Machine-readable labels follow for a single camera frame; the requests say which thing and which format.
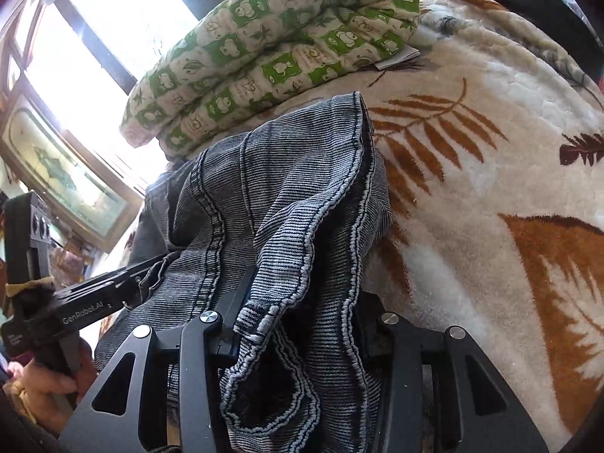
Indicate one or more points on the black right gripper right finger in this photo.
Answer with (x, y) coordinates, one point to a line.
(442, 379)

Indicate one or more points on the green white folded quilt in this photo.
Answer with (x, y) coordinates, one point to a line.
(246, 56)

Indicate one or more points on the stained glass window left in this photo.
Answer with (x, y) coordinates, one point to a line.
(77, 188)

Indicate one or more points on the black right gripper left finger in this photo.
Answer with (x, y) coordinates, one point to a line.
(125, 410)

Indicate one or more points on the leaf pattern bed blanket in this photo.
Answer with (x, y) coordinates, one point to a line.
(491, 136)

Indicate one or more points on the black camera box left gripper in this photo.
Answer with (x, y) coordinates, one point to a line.
(27, 246)

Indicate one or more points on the grey denim pants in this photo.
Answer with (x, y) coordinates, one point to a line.
(302, 199)

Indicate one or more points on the person's left hand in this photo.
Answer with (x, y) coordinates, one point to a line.
(33, 392)

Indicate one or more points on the black garment on bed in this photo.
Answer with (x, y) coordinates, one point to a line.
(559, 22)

